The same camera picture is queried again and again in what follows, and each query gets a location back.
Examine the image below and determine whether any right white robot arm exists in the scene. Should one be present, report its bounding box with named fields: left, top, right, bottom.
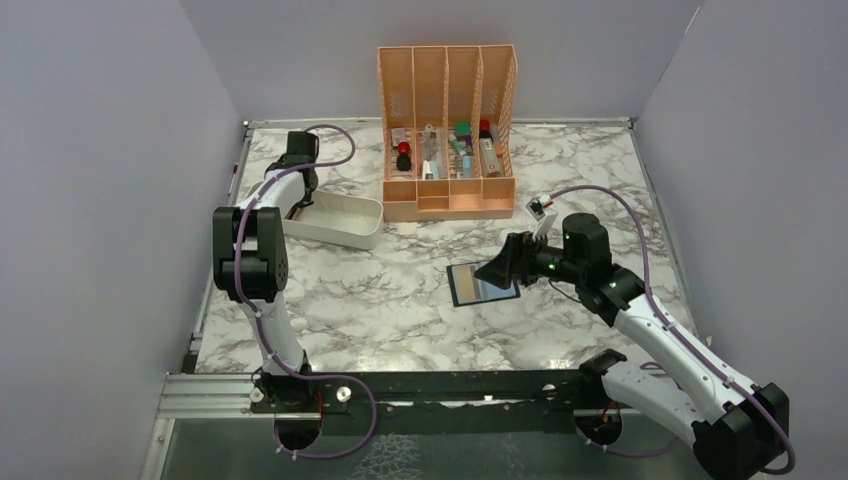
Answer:
left=474, top=213, right=790, bottom=479

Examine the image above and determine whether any black round item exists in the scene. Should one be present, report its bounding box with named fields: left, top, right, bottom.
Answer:
left=395, top=154, right=412, bottom=172

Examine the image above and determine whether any white plastic tray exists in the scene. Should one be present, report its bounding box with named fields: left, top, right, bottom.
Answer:
left=282, top=190, right=384, bottom=250

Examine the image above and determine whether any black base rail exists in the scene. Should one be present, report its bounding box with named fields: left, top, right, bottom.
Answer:
left=249, top=370, right=626, bottom=446

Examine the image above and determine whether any red cap bottle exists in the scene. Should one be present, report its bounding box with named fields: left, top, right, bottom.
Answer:
left=479, top=119, right=493, bottom=139

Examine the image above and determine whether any grey stapler box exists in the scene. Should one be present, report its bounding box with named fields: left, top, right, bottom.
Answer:
left=479, top=138, right=502, bottom=178

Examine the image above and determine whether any orange desk organizer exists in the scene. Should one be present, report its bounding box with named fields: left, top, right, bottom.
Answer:
left=377, top=44, right=517, bottom=222

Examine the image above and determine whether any black leather card holder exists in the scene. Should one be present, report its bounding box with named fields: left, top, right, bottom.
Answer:
left=446, top=261, right=521, bottom=308

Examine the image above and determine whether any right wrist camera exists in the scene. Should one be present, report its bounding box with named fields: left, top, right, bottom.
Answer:
left=526, top=194, right=558, bottom=240

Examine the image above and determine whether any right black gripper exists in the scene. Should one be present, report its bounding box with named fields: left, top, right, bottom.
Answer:
left=475, top=226, right=585, bottom=289

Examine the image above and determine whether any gold credit card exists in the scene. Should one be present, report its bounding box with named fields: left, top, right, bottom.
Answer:
left=455, top=272, right=481, bottom=304

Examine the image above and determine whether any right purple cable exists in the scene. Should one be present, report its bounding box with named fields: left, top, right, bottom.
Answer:
left=539, top=184, right=796, bottom=476

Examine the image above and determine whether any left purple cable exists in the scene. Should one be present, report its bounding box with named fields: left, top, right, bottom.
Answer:
left=235, top=124, right=379, bottom=462

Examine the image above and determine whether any green cap item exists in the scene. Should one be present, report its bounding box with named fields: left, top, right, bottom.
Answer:
left=454, top=122, right=472, bottom=137

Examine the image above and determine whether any purple cable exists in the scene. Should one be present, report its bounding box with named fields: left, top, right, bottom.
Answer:
left=539, top=184, right=796, bottom=476
left=235, top=124, right=379, bottom=462

